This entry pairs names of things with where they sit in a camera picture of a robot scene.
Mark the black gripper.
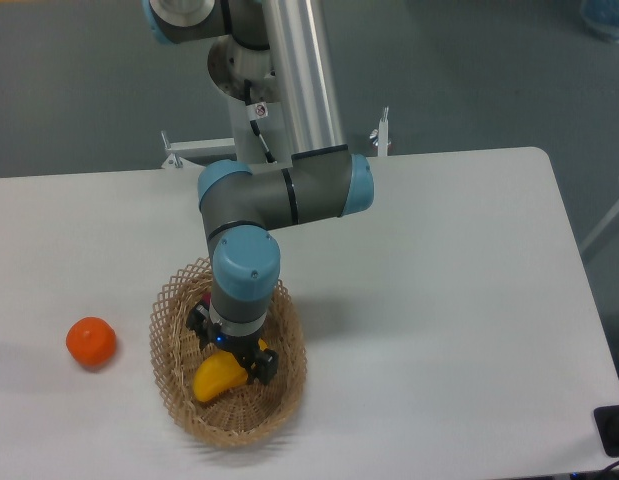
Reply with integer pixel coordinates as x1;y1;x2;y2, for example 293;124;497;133
186;303;279;385

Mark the yellow mango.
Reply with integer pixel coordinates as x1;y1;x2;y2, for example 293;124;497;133
192;349;258;403

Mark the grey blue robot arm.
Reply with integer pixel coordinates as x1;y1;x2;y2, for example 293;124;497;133
143;1;374;384

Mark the woven wicker basket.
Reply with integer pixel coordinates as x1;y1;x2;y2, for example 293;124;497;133
149;258;307;448

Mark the purple sweet potato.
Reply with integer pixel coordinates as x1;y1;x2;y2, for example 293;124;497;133
201;293;211;309

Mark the orange tangerine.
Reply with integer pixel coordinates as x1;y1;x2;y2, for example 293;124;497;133
65;317;117;369

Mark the black device at edge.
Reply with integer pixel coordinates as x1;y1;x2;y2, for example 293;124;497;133
593;405;619;458

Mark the blue bag in corner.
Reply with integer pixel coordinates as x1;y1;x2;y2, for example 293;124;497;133
580;0;619;44

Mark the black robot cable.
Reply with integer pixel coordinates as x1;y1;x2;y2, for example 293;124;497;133
243;78;279;164

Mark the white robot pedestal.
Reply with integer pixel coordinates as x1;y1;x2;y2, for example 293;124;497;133
160;37;395;169

